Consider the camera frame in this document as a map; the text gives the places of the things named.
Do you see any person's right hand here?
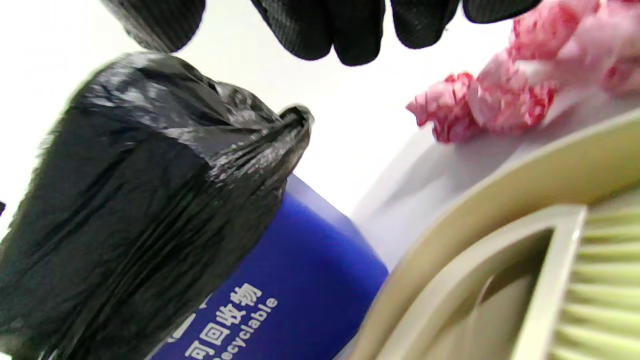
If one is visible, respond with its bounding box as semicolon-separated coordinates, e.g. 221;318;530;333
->
100;0;543;67

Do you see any pile of pink paper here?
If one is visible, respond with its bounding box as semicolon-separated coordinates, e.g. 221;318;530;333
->
406;0;640;144

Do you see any beige plastic dustpan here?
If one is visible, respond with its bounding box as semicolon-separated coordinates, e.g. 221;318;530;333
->
345;107;640;360

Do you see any blue recycling bin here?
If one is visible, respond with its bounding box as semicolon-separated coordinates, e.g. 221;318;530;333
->
150;174;390;360

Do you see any black plastic trash bag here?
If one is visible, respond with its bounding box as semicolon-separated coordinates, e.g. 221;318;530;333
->
0;51;315;360

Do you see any white table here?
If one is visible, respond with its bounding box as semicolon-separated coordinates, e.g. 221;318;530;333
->
350;95;640;271

